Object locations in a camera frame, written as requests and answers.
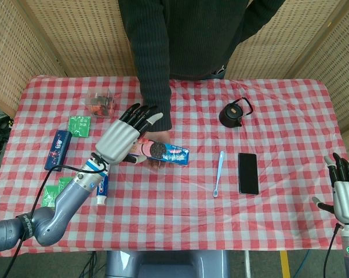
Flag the blue white toothpaste tube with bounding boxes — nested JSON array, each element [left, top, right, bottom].
[[96, 173, 110, 206]]

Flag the woven rattan screen panel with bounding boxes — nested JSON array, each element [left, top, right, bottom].
[[225, 0, 337, 79], [26, 0, 137, 78], [290, 0, 349, 134], [0, 0, 67, 116]]

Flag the blue cookie package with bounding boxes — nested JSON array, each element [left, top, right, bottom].
[[130, 137, 190, 166]]

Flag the light blue toothbrush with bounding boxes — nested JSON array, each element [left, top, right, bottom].
[[212, 150, 225, 198]]

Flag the black strap on left arm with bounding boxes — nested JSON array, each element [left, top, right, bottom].
[[16, 213, 36, 241]]

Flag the dark blue long carton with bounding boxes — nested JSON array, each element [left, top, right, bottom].
[[44, 130, 73, 172]]

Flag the red white checked tablecloth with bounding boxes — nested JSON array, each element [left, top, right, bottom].
[[0, 75, 349, 257]]

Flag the black teapot with handle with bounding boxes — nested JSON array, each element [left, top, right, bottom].
[[219, 97, 254, 129]]

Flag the person's bare hand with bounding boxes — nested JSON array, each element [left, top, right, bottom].
[[144, 130, 171, 170]]

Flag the person's dark knit sleeve forearm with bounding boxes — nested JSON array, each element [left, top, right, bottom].
[[118, 0, 173, 133]]

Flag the robot right hand silver black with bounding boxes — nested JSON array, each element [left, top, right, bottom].
[[312, 152, 349, 224]]

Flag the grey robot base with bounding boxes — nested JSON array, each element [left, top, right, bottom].
[[106, 250, 231, 278]]

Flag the person's torso dark sweater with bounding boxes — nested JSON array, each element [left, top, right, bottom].
[[118, 0, 287, 81]]

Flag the robot left hand silver black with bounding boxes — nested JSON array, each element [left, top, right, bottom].
[[94, 103, 164, 166]]

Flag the black cables on floor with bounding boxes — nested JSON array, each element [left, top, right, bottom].
[[0, 114, 14, 159]]

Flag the black smartphone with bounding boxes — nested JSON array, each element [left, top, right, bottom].
[[238, 152, 260, 195]]

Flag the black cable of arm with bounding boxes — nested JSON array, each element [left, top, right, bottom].
[[2, 152, 110, 278], [323, 222, 342, 278]]

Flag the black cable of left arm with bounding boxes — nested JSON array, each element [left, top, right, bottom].
[[2, 152, 110, 278]]

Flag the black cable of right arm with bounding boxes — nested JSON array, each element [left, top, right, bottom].
[[323, 222, 342, 278]]

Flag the green sachet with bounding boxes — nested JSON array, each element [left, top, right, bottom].
[[43, 185, 66, 208], [67, 115, 92, 137], [57, 177, 75, 191]]

